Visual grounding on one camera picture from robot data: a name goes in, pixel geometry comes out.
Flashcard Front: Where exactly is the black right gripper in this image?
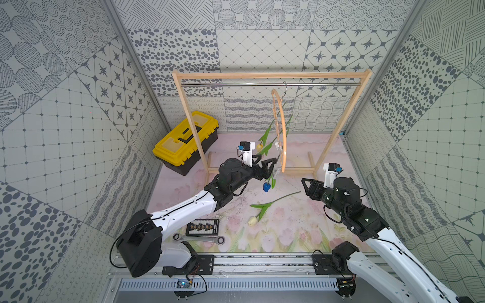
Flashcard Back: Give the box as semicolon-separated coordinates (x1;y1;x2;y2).
302;178;348;220

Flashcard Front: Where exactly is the yellow tulip flower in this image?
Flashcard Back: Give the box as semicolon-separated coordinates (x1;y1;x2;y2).
256;121;274;153

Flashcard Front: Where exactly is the cream white tulip flower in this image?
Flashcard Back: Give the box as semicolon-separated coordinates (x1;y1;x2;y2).
248;191;300;226

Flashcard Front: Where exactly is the beige wavy clothes hanger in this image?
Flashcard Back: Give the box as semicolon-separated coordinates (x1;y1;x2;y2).
271;89;287;173

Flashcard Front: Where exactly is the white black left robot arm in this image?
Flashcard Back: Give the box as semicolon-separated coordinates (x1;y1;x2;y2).
112;155;277;278

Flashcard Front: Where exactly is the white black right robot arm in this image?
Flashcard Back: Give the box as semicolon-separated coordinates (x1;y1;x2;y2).
301;177;471;302

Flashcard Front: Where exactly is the floral pink table mat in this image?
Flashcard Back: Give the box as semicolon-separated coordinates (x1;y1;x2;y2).
147;133;374;253

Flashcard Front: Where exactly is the silver ratchet wrench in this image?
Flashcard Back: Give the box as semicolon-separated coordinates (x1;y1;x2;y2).
173;233;226;246

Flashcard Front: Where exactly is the yellow black toolbox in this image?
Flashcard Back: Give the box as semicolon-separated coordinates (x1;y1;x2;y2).
153;111;219;176

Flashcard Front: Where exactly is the black bit set case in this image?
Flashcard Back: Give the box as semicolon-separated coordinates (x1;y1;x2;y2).
186;219;220;236

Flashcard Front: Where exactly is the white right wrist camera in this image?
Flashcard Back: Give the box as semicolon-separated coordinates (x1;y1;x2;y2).
323;163;343;188

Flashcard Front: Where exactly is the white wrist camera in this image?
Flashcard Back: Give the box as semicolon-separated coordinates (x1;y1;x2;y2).
323;163;343;188
237;141;255;167

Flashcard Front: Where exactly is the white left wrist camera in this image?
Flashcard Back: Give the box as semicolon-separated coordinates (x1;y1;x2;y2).
237;141;255;167

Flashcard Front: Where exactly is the aluminium rail base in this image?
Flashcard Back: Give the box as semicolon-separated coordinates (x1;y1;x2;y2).
108;253;395;297

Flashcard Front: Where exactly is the wooden clothes rack frame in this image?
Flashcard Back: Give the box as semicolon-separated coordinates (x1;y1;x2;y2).
172;69;373;177

